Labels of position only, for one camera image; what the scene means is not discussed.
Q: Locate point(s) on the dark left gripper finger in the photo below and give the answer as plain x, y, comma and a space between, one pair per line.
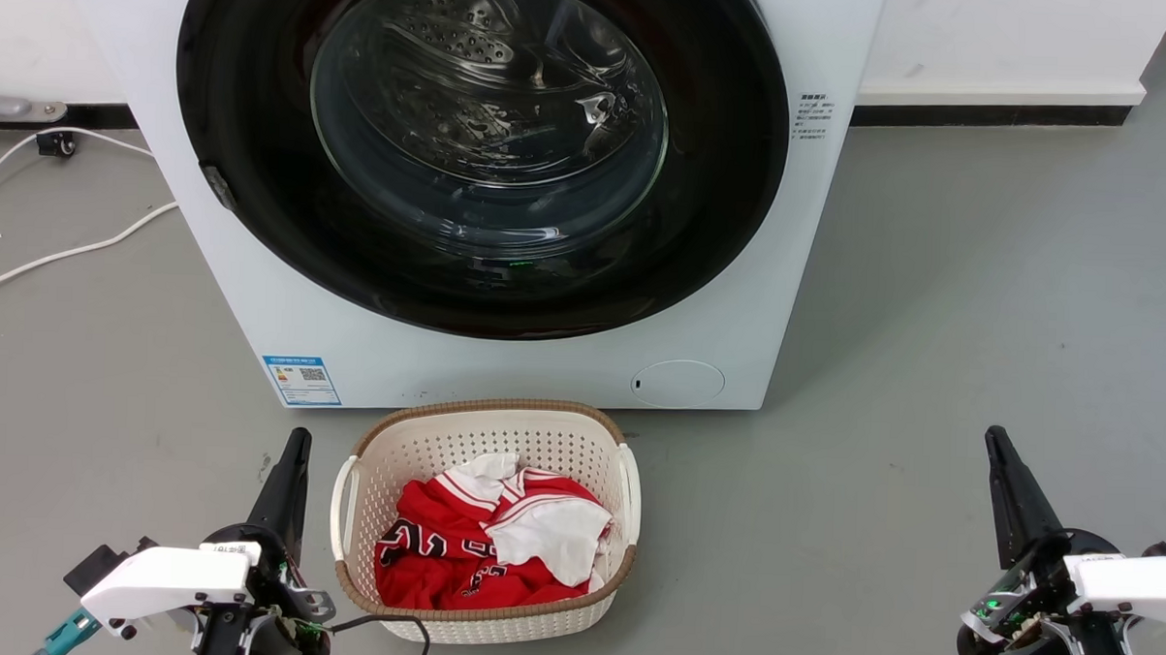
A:
274, 496
298, 502

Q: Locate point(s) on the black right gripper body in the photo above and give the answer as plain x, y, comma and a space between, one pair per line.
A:
1049, 591

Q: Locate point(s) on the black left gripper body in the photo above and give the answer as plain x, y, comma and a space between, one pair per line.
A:
286, 637

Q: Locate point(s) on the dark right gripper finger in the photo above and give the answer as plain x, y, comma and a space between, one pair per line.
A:
1032, 508
1005, 517

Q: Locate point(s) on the black round glass washer door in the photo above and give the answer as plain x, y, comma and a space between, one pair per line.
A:
724, 177

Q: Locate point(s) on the white right gripper cover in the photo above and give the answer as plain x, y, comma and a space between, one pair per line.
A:
1136, 584

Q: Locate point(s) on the white front-load washing machine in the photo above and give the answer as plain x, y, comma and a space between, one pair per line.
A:
543, 365

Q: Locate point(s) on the grey metal door hinge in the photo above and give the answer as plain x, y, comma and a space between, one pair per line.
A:
219, 187

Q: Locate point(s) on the blue energy label sticker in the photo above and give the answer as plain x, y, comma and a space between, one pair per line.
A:
300, 381

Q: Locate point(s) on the cream perforated laundry basket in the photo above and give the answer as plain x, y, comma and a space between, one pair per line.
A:
424, 438

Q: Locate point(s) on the red basketball jersey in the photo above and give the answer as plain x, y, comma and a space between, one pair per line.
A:
439, 565

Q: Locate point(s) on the white garment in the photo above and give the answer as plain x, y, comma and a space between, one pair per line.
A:
556, 540

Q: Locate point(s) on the round white filter cover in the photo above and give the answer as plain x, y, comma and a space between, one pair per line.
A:
678, 383

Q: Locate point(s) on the grey metal bar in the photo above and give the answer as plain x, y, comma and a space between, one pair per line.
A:
9, 108

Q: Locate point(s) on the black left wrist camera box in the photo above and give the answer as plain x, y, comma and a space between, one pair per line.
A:
100, 563

